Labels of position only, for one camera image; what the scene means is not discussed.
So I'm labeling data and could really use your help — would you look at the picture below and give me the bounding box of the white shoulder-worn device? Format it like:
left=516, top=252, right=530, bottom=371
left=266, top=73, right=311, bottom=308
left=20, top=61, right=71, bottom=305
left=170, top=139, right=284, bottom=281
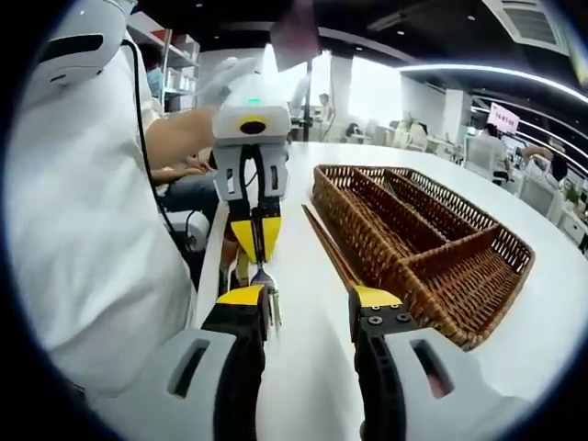
left=34, top=0, right=128, bottom=88

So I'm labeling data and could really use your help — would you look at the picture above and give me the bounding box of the steel fork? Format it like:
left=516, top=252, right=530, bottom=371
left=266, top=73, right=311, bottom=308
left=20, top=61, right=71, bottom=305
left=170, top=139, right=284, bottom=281
left=250, top=260, right=282, bottom=330

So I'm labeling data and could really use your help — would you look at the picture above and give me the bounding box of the black-handled knife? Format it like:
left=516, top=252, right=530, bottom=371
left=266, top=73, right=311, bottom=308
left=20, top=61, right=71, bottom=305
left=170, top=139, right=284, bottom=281
left=220, top=232, right=240, bottom=295

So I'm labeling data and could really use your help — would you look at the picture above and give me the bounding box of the metal storage shelf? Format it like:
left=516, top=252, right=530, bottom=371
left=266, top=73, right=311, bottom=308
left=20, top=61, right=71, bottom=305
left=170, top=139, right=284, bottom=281
left=132, top=27, right=202, bottom=114

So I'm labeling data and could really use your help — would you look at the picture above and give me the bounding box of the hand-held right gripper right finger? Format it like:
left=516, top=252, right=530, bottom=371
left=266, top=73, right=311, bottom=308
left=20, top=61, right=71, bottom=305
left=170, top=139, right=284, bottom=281
left=348, top=284, right=534, bottom=441

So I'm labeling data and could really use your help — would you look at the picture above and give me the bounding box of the black cable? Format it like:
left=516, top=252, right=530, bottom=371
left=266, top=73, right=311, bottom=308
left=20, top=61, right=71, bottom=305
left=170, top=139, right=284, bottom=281
left=121, top=39, right=194, bottom=258

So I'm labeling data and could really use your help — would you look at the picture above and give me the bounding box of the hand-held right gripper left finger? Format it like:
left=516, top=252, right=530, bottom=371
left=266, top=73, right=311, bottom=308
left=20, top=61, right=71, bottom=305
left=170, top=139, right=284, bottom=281
left=163, top=283, right=270, bottom=441

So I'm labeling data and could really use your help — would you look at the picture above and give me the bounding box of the black stand pole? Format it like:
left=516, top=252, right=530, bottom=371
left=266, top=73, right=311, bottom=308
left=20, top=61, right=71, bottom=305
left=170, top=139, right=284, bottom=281
left=300, top=59, right=316, bottom=142

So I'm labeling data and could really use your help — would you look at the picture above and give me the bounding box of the ceiling light strip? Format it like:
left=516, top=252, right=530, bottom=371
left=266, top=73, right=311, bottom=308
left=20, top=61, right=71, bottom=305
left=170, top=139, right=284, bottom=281
left=398, top=63, right=588, bottom=105

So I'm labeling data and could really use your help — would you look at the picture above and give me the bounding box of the ceiling air conditioner vent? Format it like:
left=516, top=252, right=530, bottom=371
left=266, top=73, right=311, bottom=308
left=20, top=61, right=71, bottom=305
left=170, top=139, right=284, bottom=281
left=481, top=0, right=571, bottom=50

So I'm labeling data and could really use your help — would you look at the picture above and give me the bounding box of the dark red sign board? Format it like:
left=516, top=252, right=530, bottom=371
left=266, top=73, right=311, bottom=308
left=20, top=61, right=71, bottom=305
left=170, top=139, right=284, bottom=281
left=269, top=0, right=322, bottom=70

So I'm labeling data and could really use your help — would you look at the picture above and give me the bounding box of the pink hanging sign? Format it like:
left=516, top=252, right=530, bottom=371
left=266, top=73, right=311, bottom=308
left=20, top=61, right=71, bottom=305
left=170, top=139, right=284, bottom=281
left=487, top=101, right=520, bottom=134

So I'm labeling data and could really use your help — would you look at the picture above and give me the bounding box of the brown wicker storage tray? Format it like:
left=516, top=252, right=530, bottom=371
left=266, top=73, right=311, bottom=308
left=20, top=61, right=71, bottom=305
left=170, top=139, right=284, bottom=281
left=311, top=164, right=537, bottom=353

